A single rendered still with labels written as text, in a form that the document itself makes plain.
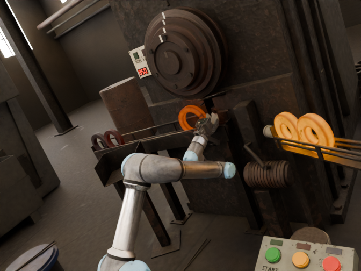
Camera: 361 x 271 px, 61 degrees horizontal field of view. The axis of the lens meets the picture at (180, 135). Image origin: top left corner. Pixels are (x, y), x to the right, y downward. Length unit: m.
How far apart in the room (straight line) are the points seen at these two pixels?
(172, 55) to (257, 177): 0.71
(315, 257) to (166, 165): 0.59
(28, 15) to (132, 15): 11.24
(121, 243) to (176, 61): 0.85
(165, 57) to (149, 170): 0.62
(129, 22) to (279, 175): 1.23
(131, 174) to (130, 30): 1.03
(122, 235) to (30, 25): 12.01
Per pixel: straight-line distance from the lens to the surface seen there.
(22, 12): 13.05
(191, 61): 1.48
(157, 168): 1.17
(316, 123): 1.16
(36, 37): 12.91
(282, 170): 1.45
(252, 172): 1.51
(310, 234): 1.09
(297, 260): 0.90
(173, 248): 2.11
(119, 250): 1.28
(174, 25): 1.55
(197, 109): 1.70
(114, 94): 4.41
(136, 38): 1.97
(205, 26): 1.49
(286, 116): 1.30
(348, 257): 0.89
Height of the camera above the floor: 1.24
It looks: 18 degrees down
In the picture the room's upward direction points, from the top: 23 degrees counter-clockwise
